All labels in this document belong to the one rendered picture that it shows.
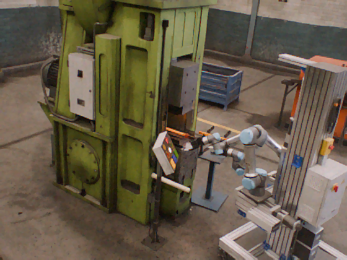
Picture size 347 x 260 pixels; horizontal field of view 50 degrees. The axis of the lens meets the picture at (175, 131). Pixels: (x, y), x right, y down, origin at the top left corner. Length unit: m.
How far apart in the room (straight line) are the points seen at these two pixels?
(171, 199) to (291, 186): 1.42
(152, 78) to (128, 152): 0.94
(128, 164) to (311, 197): 1.91
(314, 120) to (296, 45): 8.24
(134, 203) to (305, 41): 8.13
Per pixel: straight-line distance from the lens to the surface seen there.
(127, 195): 4.23
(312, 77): 3.12
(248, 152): 3.22
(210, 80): 7.75
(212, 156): 4.37
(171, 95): 3.73
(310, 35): 11.19
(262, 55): 11.70
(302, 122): 3.24
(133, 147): 3.97
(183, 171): 4.08
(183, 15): 3.71
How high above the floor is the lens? 2.67
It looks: 24 degrees down
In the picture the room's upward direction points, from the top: 5 degrees clockwise
